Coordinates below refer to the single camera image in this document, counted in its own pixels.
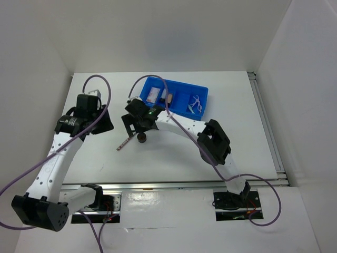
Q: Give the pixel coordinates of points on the clear blush palette case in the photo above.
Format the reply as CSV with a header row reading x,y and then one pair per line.
x,y
152,95

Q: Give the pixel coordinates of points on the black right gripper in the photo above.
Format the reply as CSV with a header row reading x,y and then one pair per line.
x,y
129,119

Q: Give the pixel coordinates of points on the aluminium front rail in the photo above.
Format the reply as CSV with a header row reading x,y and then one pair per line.
x,y
162,185

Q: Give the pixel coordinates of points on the round brown cosmetic jar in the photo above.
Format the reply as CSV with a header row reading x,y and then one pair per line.
x,y
141,137

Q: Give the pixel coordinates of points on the clear bottle black cap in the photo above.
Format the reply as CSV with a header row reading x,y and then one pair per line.
x,y
163,97

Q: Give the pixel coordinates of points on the beige foundation bottle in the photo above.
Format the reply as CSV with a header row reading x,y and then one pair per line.
x,y
169,98

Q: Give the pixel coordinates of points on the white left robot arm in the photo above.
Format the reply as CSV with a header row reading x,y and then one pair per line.
x,y
43,205

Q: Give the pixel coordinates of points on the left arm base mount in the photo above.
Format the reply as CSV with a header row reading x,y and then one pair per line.
x,y
108,209

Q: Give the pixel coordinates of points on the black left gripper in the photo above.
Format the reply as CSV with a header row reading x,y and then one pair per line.
x,y
107,124

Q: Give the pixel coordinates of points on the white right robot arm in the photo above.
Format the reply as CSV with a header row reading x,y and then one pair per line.
x,y
209,137

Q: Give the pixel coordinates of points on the blue divided plastic bin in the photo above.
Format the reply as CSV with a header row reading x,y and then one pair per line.
x,y
182,96

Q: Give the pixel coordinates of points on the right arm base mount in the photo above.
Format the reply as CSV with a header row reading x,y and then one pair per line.
x,y
228,209

